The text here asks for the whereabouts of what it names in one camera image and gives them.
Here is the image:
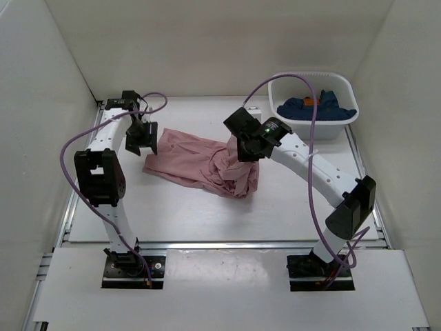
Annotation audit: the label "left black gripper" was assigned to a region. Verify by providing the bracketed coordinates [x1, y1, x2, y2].
[126, 121, 159, 157]

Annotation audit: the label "pink trousers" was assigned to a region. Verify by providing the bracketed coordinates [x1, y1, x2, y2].
[143, 128, 259, 199]

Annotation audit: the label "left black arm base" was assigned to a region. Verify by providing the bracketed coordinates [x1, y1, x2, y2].
[101, 248, 166, 290]

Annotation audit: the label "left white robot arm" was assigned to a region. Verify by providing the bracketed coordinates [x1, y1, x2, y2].
[74, 91, 158, 277]

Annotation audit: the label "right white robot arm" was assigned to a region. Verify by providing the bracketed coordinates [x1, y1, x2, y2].
[230, 117, 376, 276]

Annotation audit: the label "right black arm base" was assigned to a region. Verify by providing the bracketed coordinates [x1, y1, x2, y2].
[287, 254, 355, 292]

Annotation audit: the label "white plastic basket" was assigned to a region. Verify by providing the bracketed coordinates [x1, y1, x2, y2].
[267, 71, 360, 140]

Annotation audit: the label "dark blue jeans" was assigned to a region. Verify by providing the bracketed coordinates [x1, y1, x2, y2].
[277, 90, 357, 121]

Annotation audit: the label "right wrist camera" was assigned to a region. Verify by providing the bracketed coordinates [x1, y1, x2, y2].
[223, 107, 261, 139]

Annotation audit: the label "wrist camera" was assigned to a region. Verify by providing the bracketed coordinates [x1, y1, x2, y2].
[119, 90, 149, 113]
[223, 107, 261, 139]

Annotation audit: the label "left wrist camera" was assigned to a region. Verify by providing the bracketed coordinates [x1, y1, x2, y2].
[119, 90, 149, 113]

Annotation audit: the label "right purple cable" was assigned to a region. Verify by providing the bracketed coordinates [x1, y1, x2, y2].
[243, 71, 371, 289]

